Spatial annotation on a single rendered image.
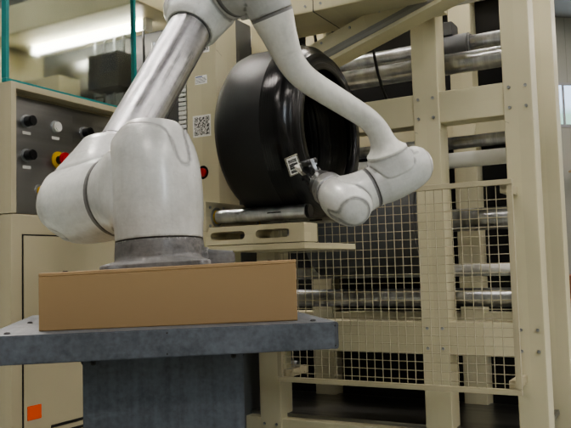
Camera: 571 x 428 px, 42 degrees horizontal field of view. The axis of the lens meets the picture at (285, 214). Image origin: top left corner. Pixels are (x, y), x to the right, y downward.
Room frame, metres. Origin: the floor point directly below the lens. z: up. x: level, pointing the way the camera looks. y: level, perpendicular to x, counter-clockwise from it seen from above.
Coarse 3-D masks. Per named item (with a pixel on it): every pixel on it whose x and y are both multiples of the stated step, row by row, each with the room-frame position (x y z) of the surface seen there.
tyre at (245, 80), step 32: (256, 64) 2.23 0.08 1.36; (320, 64) 2.28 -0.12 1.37; (224, 96) 2.22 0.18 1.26; (256, 96) 2.15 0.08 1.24; (288, 96) 2.13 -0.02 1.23; (224, 128) 2.20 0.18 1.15; (256, 128) 2.15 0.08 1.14; (288, 128) 2.13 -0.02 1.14; (320, 128) 2.63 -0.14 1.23; (352, 128) 2.51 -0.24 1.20; (224, 160) 2.23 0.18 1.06; (256, 160) 2.18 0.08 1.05; (320, 160) 2.64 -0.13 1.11; (352, 160) 2.49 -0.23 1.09; (256, 192) 2.25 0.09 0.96; (288, 192) 2.21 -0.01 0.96
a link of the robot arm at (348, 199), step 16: (352, 176) 1.76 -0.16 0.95; (368, 176) 1.76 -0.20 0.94; (320, 192) 1.80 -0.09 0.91; (336, 192) 1.73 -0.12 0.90; (352, 192) 1.71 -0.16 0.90; (368, 192) 1.74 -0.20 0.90; (336, 208) 1.71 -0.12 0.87; (352, 208) 1.70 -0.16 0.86; (368, 208) 1.71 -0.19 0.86; (352, 224) 1.72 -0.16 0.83
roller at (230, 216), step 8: (240, 208) 2.34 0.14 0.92; (248, 208) 2.31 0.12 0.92; (256, 208) 2.30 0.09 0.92; (264, 208) 2.28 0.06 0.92; (272, 208) 2.26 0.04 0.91; (280, 208) 2.25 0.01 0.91; (288, 208) 2.23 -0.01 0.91; (296, 208) 2.22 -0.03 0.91; (304, 208) 2.21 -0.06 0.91; (312, 208) 2.23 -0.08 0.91; (216, 216) 2.36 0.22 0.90; (224, 216) 2.34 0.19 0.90; (232, 216) 2.33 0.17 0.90; (240, 216) 2.31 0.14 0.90; (248, 216) 2.30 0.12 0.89; (256, 216) 2.29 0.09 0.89; (264, 216) 2.27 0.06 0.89; (272, 216) 2.26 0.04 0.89; (280, 216) 2.25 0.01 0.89; (288, 216) 2.23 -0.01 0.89; (296, 216) 2.22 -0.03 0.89; (304, 216) 2.21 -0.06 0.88
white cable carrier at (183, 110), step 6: (186, 84) 2.53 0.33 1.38; (186, 90) 2.53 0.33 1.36; (180, 96) 2.53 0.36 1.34; (186, 96) 2.57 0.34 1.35; (186, 102) 2.52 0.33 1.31; (180, 108) 2.53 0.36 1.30; (186, 108) 2.52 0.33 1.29; (180, 114) 2.53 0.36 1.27; (186, 114) 2.52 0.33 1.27; (186, 120) 2.52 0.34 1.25; (186, 126) 2.52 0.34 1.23
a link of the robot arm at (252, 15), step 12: (228, 0) 1.61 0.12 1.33; (240, 0) 1.60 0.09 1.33; (252, 0) 1.58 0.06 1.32; (264, 0) 1.58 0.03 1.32; (276, 0) 1.58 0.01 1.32; (288, 0) 1.61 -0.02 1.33; (228, 12) 1.64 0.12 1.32; (240, 12) 1.63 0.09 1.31; (252, 12) 1.60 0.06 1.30; (264, 12) 1.59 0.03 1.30
